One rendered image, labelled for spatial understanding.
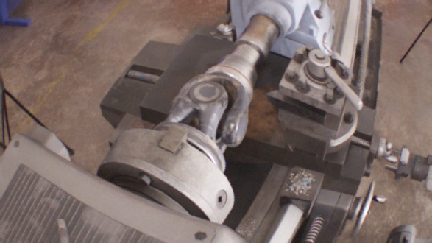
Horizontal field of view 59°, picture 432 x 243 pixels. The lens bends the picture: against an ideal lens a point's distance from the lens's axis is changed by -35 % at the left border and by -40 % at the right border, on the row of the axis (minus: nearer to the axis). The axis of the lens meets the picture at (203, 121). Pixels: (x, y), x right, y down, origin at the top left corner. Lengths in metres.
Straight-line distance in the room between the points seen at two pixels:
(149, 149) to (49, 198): 0.30
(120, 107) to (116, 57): 1.61
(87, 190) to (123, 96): 0.83
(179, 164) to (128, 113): 0.58
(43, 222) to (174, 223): 0.22
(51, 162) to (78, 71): 2.35
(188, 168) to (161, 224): 0.26
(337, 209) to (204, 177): 0.55
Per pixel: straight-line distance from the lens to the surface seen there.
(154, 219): 0.70
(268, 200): 1.33
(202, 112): 1.07
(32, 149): 0.83
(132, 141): 0.97
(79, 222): 0.71
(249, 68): 1.22
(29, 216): 0.74
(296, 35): 1.61
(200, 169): 0.94
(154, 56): 1.66
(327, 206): 1.38
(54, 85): 3.11
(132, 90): 1.56
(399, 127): 2.83
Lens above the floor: 1.91
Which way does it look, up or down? 46 degrees down
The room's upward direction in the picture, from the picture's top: 4 degrees counter-clockwise
